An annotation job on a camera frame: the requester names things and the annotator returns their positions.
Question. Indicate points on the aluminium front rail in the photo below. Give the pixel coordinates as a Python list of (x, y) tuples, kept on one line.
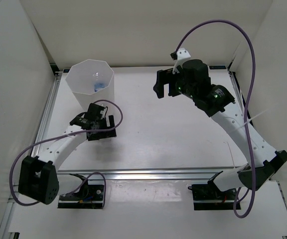
[(203, 173)]

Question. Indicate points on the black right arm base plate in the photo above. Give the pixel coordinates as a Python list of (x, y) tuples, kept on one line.
[(207, 199)]

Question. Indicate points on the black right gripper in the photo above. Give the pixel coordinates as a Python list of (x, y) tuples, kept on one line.
[(163, 77)]

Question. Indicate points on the white octagonal plastic bin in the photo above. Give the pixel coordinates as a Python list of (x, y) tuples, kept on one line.
[(91, 80)]

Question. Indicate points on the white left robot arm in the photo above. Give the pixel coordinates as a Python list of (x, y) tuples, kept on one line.
[(39, 179)]

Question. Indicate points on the blue label clear bottle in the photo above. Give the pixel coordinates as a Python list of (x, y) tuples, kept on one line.
[(98, 82)]

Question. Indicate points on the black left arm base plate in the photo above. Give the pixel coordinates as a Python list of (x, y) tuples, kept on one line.
[(90, 196)]

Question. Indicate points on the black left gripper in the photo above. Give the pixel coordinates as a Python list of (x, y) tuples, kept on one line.
[(103, 135)]

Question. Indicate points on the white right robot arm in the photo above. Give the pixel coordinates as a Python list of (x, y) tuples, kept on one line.
[(263, 161)]

